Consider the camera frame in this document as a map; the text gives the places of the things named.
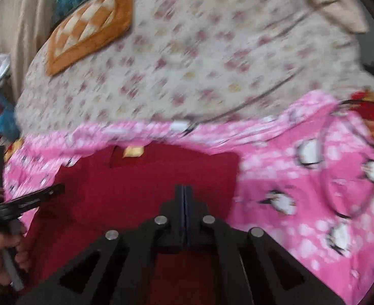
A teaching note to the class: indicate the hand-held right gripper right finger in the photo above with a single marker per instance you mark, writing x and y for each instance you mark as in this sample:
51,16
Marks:
189,209

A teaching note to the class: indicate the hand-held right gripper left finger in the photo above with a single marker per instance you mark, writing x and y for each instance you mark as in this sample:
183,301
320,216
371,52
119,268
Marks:
179,209

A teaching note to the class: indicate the dark red garment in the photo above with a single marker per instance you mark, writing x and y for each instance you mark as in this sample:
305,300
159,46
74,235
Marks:
126,190

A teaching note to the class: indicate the blue plastic bag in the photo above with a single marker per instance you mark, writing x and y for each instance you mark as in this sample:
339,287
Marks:
7,117

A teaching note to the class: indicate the pink penguin print blanket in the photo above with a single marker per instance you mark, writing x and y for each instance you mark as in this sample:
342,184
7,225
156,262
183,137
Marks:
301,165

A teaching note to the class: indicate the beige curtain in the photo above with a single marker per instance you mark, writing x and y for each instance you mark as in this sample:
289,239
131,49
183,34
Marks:
18,28

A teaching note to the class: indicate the floral print quilt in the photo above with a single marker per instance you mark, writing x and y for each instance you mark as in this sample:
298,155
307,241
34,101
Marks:
206,54

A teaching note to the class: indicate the orange checkered cushion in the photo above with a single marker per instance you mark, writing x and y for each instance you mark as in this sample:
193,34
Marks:
88,28

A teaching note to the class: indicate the red and yellow blanket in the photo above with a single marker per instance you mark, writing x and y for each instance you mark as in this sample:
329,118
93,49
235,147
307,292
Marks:
372,111

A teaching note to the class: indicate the beige cloth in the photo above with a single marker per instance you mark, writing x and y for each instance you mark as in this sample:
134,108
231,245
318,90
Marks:
336,3

